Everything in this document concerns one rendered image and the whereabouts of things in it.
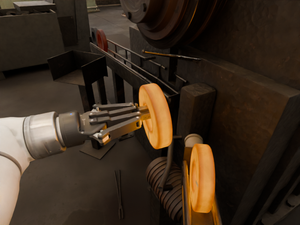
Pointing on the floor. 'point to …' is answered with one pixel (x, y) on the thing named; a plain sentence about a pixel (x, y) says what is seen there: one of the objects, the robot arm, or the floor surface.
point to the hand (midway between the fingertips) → (153, 110)
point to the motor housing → (162, 197)
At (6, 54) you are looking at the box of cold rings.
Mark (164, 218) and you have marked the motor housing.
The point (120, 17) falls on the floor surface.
